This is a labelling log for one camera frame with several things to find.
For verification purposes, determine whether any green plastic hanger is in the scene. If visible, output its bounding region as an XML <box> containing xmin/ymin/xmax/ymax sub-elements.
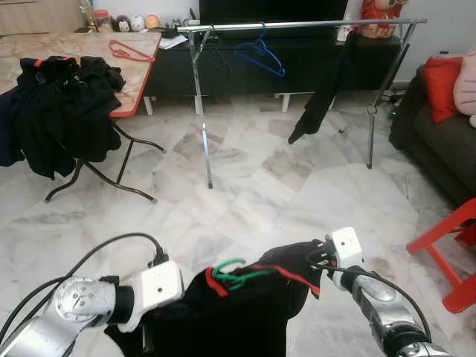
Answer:
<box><xmin>210</xmin><ymin>257</ymin><xmax>277</xmax><ymax>291</ymax></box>

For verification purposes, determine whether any black shirt red trim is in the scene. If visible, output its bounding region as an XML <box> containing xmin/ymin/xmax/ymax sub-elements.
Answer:
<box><xmin>104</xmin><ymin>239</ymin><xmax>328</xmax><ymax>357</ymax></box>

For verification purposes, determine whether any blue plastic hanger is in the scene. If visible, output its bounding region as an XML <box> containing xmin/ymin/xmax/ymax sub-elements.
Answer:
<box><xmin>234</xmin><ymin>22</ymin><xmax>286</xmax><ymax>78</ymax></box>

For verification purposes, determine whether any red plastic hanger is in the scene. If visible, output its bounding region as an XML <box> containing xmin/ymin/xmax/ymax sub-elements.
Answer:
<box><xmin>109</xmin><ymin>39</ymin><xmax>157</xmax><ymax>63</ymax></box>

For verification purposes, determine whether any red plastic stool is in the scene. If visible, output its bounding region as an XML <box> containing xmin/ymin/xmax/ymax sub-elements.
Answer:
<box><xmin>406</xmin><ymin>197</ymin><xmax>476</xmax><ymax>315</ymax></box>

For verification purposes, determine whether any black shirt green logo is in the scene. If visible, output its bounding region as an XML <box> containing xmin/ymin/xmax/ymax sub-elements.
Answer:
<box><xmin>289</xmin><ymin>30</ymin><xmax>359</xmax><ymax>145</ymax></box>

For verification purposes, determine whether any dark brown fabric sofa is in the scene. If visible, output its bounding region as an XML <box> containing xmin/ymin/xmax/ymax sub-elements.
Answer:
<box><xmin>388</xmin><ymin>63</ymin><xmax>476</xmax><ymax>209</ymax></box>

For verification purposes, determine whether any red cushion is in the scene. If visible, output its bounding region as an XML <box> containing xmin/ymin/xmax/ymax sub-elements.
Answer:
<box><xmin>424</xmin><ymin>56</ymin><xmax>466</xmax><ymax>123</ymax></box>

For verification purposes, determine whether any pink cat face plush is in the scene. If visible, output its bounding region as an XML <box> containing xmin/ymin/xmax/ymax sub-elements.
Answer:
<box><xmin>454</xmin><ymin>52</ymin><xmax>476</xmax><ymax>116</ymax></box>

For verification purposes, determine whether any steel clothes rack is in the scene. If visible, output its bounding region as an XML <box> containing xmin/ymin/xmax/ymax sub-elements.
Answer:
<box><xmin>175</xmin><ymin>19</ymin><xmax>428</xmax><ymax>189</ymax></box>

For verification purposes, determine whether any black flat television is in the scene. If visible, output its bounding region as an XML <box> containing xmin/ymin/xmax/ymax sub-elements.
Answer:
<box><xmin>199</xmin><ymin>0</ymin><xmax>350</xmax><ymax>23</ymax></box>

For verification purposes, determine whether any red laughing Buddha statue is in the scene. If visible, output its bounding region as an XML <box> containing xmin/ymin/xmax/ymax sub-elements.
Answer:
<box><xmin>360</xmin><ymin>0</ymin><xmax>408</xmax><ymax>39</ymax></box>

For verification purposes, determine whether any white paper stack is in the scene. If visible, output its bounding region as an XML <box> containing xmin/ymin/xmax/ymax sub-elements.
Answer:
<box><xmin>158</xmin><ymin>33</ymin><xmax>188</xmax><ymax>50</ymax></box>

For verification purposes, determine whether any dark clothes pile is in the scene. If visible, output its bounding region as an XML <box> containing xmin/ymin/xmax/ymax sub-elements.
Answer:
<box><xmin>0</xmin><ymin>56</ymin><xmax>127</xmax><ymax>179</ymax></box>

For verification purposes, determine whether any dark round plush doll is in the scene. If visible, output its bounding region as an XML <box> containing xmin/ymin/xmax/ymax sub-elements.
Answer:
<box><xmin>113</xmin><ymin>13</ymin><xmax>131</xmax><ymax>32</ymax></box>

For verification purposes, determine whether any marble folding table red edge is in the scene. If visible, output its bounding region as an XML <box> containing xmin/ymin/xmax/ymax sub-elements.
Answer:
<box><xmin>0</xmin><ymin>31</ymin><xmax>167</xmax><ymax>204</ymax></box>

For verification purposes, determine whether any light wooden cabinet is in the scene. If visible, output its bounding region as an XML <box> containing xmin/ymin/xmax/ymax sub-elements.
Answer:
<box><xmin>0</xmin><ymin>0</ymin><xmax>86</xmax><ymax>36</ymax></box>

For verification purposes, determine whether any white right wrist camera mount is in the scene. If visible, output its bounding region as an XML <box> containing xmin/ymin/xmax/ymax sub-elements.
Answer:
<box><xmin>325</xmin><ymin>227</ymin><xmax>367</xmax><ymax>291</ymax></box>

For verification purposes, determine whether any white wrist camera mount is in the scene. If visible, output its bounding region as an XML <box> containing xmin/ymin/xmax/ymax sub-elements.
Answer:
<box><xmin>325</xmin><ymin>227</ymin><xmax>367</xmax><ymax>291</ymax></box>
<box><xmin>119</xmin><ymin>260</ymin><xmax>185</xmax><ymax>333</ymax></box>

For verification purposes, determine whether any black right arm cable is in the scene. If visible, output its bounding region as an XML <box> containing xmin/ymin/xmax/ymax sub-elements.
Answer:
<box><xmin>306</xmin><ymin>249</ymin><xmax>432</xmax><ymax>343</ymax></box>

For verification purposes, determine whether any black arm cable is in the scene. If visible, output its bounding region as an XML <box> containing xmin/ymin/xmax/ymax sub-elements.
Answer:
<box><xmin>306</xmin><ymin>249</ymin><xmax>432</xmax><ymax>343</ymax></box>
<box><xmin>0</xmin><ymin>233</ymin><xmax>170</xmax><ymax>343</ymax></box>

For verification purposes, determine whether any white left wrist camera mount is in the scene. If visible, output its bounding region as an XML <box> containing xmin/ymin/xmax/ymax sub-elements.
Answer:
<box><xmin>119</xmin><ymin>260</ymin><xmax>185</xmax><ymax>333</ymax></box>

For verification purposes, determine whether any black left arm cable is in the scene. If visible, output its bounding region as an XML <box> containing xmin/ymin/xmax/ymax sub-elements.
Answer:
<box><xmin>0</xmin><ymin>233</ymin><xmax>170</xmax><ymax>343</ymax></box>

